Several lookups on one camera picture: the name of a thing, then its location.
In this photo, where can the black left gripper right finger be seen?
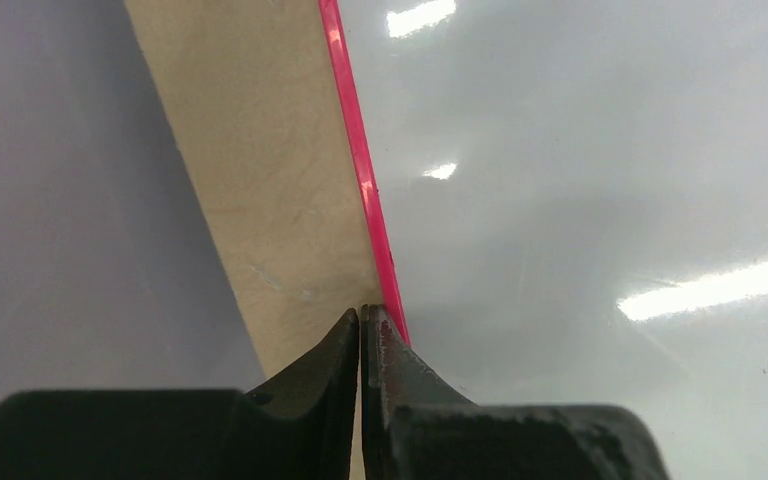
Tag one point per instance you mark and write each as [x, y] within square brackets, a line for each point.
[417, 426]

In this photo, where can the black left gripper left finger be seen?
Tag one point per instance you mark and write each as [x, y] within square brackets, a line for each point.
[296, 425]

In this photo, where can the white board with pink rim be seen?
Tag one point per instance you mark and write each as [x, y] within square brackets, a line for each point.
[568, 202]

